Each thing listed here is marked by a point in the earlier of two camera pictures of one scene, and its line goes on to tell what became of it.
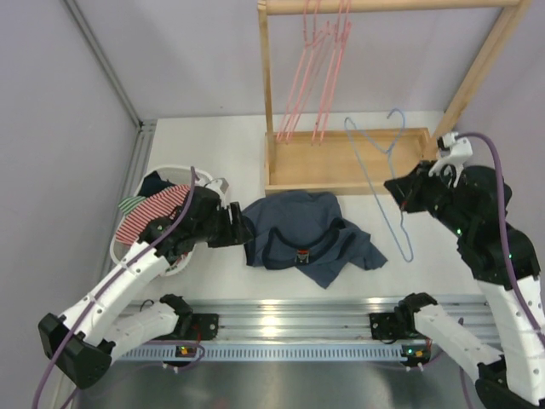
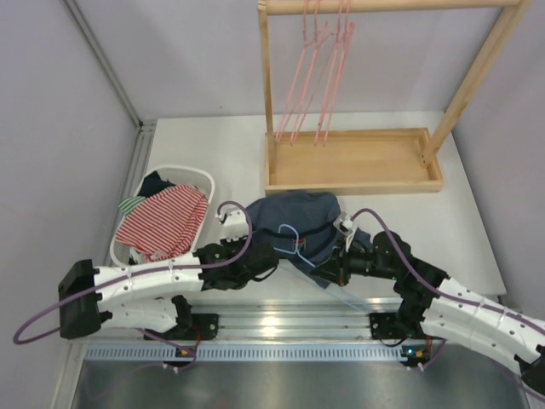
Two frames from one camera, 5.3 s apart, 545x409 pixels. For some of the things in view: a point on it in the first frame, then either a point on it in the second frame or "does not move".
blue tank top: x=306 y=230 does not move
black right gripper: x=405 y=189 → x=336 y=267
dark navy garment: x=152 y=184 does not move
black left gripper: x=232 y=222 → x=264 y=256
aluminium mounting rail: x=315 y=318 does not move
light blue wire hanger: x=347 y=123 → x=341 y=294
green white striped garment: x=129 y=204 does not move
